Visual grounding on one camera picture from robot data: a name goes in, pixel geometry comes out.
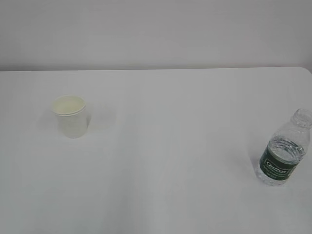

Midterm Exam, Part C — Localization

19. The clear green-label water bottle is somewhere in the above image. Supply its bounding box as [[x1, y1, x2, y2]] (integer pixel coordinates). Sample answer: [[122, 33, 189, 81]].
[[256, 109, 312, 186]]

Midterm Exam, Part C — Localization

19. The white paper cup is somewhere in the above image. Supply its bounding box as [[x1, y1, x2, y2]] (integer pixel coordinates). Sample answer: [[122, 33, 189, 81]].
[[51, 95, 88, 138]]

